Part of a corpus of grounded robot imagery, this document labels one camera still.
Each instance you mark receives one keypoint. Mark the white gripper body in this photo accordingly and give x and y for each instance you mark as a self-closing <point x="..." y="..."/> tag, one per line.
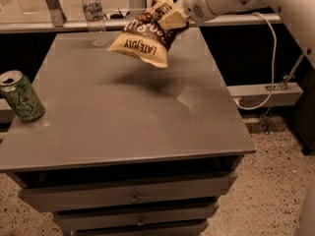
<point x="193" y="4"/>

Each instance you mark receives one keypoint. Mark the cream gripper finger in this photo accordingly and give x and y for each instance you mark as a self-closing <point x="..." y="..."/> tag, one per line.
<point x="172" y="17"/>

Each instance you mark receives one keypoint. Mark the brown Late July chip bag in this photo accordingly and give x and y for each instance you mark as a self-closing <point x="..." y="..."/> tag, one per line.
<point x="144" y="39"/>

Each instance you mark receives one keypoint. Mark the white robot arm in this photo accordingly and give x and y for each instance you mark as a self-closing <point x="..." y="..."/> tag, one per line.
<point x="277" y="195"/>

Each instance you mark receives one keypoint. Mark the clear plastic water bottle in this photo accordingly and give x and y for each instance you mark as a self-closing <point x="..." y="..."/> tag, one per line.
<point x="95" y="21"/>

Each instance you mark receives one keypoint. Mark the grey baseboard box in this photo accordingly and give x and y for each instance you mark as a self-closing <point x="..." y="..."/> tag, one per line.
<point x="255" y="96"/>

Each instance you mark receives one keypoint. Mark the grey drawer cabinet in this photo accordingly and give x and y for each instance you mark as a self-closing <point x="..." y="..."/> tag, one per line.
<point x="109" y="118"/>

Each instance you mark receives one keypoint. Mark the top grey drawer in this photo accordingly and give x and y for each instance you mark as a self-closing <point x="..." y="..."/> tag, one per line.
<point x="130" y="192"/>

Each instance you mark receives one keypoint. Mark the grey drawer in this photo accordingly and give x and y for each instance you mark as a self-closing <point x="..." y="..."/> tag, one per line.
<point x="177" y="228"/>
<point x="130" y="192"/>
<point x="136" y="217"/>

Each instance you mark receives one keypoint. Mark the green soda can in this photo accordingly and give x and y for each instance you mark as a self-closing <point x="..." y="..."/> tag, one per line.
<point x="17" y="90"/>

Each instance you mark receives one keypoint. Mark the middle grey drawer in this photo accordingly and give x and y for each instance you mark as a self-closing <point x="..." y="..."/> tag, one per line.
<point x="136" y="217"/>

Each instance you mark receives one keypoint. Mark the bottom grey drawer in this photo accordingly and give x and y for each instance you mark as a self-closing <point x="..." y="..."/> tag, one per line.
<point x="177" y="228"/>

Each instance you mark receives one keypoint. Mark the grey metal window rail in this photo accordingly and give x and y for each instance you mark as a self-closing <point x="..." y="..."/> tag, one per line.
<point x="20" y="16"/>

